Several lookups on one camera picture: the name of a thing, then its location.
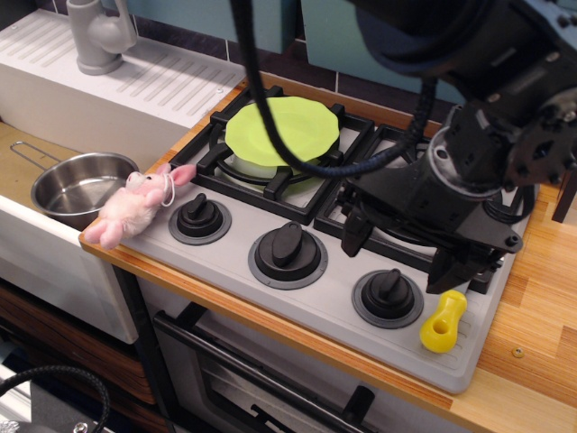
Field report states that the middle black stove knob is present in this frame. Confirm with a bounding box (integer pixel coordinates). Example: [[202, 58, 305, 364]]
[[248, 221, 328, 290]]

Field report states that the grey toy stove top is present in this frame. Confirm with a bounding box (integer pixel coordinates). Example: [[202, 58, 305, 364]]
[[125, 90, 514, 393]]

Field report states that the left black burner grate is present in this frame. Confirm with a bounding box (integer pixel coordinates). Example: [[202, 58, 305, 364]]
[[171, 86, 375, 225]]

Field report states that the pink plush bunny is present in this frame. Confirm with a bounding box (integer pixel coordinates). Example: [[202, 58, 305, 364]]
[[84, 163, 197, 250]]

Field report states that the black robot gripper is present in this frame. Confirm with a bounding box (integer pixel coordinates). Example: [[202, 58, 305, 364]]
[[341, 144, 522, 294]]

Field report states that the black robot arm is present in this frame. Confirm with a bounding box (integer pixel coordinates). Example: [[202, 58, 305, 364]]
[[342, 1, 576, 293]]

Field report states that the green plastic plate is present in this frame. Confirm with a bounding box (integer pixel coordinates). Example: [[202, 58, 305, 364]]
[[224, 97, 340, 167]]

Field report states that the black braided cable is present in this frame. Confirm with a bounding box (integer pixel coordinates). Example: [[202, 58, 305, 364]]
[[0, 364, 111, 433]]

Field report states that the left black stove knob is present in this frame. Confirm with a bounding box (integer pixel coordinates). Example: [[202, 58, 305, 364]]
[[169, 193, 232, 246]]

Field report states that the grey toy faucet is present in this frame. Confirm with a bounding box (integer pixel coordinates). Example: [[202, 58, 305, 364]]
[[67, 0, 137, 76]]

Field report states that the black burner grate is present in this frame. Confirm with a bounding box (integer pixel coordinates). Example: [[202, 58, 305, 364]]
[[171, 86, 375, 225], [314, 125, 523, 295]]

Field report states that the white toy sink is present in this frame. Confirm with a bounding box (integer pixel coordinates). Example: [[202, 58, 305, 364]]
[[1, 9, 244, 344]]

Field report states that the right black stove knob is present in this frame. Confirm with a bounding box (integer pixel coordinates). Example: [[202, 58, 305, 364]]
[[352, 269, 425, 329]]

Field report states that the right black burner grate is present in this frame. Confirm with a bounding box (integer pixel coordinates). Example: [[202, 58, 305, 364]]
[[314, 125, 523, 295]]

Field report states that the toy oven door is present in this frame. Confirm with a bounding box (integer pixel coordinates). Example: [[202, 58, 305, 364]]
[[153, 304, 408, 432]]

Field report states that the yellow handled toy knife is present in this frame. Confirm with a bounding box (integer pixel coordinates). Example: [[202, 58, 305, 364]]
[[419, 290, 468, 354]]

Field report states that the black stove knob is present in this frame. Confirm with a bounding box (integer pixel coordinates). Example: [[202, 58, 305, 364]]
[[169, 193, 232, 246], [248, 221, 328, 290], [352, 269, 425, 329]]

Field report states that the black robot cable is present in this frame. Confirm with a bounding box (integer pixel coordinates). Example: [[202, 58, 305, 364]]
[[229, 0, 438, 180]]

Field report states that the small steel saucepan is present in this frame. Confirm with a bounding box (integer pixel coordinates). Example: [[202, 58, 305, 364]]
[[10, 141, 139, 231]]

